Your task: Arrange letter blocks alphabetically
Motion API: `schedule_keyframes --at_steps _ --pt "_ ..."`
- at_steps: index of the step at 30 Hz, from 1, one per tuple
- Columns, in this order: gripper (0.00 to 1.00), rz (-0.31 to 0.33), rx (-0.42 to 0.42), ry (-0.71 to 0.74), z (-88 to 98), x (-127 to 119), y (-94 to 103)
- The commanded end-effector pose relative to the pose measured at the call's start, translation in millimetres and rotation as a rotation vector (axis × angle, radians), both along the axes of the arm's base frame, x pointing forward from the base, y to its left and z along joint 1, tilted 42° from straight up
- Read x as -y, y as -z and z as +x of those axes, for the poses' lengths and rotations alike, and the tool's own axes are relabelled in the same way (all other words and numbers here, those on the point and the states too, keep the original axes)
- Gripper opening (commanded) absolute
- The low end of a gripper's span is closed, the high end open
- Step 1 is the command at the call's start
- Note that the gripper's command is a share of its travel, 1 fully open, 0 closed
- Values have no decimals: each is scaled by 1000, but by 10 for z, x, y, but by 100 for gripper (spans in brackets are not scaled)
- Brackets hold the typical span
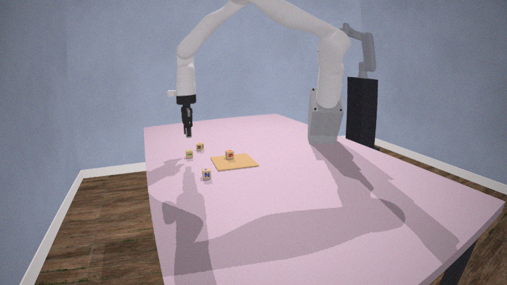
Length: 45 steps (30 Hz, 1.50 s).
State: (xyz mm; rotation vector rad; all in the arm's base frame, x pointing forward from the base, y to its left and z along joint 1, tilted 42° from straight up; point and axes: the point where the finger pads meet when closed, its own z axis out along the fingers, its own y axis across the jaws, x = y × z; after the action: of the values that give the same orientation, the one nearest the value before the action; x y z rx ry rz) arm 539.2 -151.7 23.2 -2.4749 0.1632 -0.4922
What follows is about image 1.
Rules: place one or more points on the tan flat mat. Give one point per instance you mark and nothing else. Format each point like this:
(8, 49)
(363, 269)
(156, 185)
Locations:
(239, 161)

